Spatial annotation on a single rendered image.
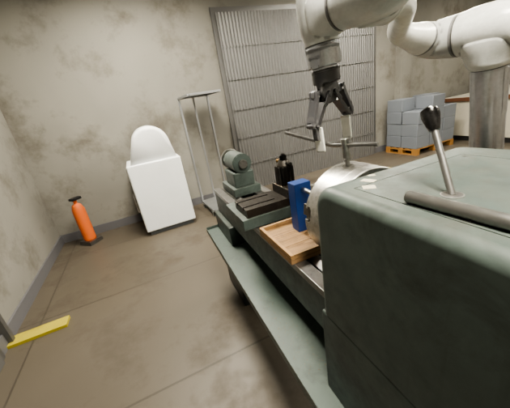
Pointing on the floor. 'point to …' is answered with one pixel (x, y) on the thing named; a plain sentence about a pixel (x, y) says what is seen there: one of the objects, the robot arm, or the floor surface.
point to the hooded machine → (159, 181)
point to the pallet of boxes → (413, 131)
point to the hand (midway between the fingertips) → (334, 140)
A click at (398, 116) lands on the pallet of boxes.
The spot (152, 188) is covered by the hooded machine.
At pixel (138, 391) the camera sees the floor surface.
